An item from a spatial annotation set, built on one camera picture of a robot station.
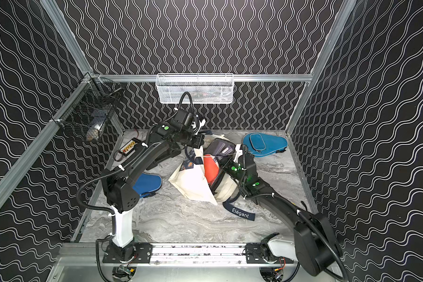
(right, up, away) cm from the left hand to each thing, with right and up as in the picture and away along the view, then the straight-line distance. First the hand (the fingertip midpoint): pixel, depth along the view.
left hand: (203, 137), depth 82 cm
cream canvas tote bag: (-4, -20, -2) cm, 20 cm away
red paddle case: (+4, -14, -1) cm, 15 cm away
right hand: (+6, -8, -2) cm, 11 cm away
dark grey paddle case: (+9, -5, +2) cm, 10 cm away
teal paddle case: (+36, -2, +27) cm, 45 cm away
